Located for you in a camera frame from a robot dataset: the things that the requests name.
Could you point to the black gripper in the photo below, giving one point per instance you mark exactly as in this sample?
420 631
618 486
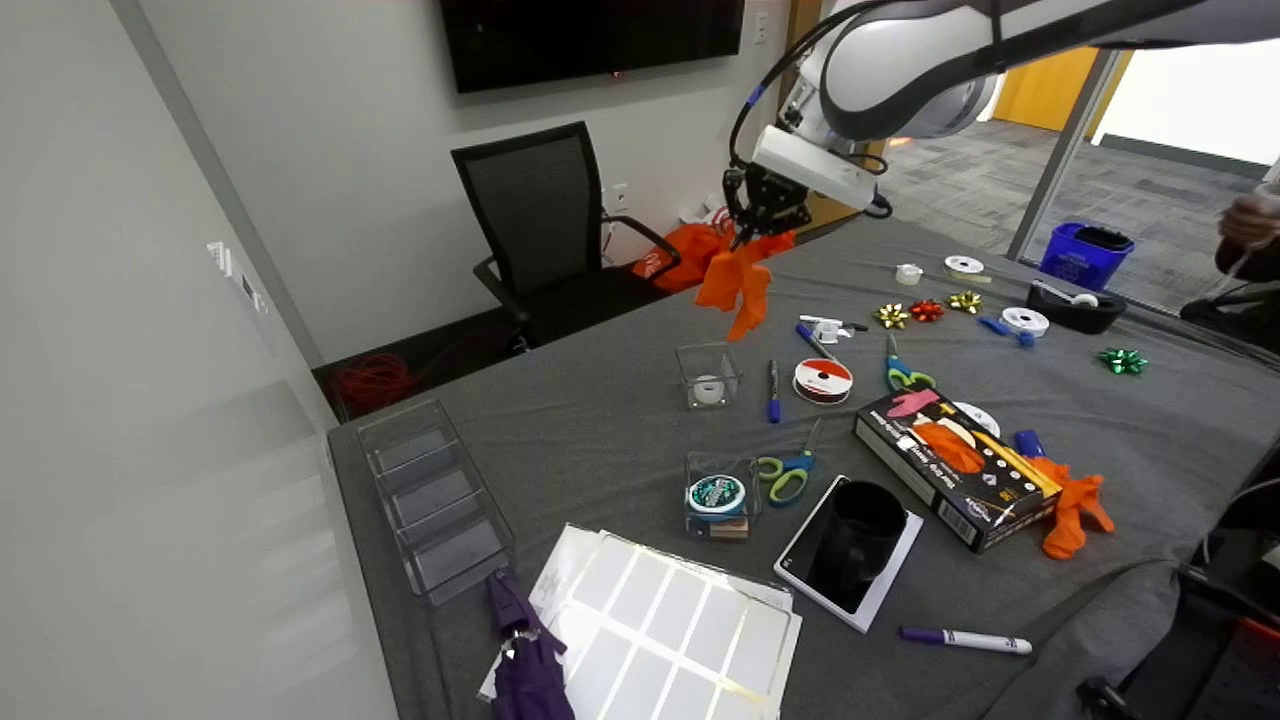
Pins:
771 187

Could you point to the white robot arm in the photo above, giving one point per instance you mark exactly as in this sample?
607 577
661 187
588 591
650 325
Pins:
907 66

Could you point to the black glove box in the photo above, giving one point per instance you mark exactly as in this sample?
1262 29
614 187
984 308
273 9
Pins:
982 496

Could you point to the orange plastic bags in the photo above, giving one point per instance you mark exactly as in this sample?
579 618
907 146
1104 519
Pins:
672 253

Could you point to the small white tape roll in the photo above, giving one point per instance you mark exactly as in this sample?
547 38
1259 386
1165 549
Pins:
911 275

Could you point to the red white ribbon spool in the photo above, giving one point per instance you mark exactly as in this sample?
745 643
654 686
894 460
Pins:
821 383

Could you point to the blue pen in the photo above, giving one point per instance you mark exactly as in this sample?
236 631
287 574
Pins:
774 392

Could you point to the red gift bow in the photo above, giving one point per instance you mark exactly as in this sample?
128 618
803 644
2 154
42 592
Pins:
924 308

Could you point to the green blue scissors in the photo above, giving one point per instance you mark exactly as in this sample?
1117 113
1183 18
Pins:
785 472
907 371

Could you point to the yellow green gift bow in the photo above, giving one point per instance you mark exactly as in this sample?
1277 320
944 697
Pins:
964 301

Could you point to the black office chair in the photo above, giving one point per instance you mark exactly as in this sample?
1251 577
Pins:
547 225

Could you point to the blue marker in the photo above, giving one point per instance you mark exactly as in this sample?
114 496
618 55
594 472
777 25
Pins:
1001 329

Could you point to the grey tablecloth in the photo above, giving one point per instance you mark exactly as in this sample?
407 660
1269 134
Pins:
600 426

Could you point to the green tape roll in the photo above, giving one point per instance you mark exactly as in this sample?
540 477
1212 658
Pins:
717 496

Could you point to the yellow wooden door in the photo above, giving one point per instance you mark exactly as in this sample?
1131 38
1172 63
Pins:
1045 85

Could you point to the blue recycling bin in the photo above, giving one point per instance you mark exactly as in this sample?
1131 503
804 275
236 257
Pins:
1084 253

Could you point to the white label sheets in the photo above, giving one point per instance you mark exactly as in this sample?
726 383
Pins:
666 633

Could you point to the clear plastic tray organizer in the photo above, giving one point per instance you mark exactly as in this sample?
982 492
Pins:
434 503

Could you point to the purple marker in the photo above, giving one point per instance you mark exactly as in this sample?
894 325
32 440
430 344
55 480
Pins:
964 643

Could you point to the purple cloth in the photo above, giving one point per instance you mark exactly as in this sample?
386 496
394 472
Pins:
524 660

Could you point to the dark mobile stand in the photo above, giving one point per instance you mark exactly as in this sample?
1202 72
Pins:
1202 655

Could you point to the black wall television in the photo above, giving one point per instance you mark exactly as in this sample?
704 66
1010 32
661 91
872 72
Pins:
584 38

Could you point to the metal glass wall post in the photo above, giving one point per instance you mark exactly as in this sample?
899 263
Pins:
1065 146

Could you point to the black tablet white frame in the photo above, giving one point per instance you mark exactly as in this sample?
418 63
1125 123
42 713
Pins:
872 586

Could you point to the white wall switch plate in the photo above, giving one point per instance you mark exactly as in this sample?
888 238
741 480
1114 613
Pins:
230 264

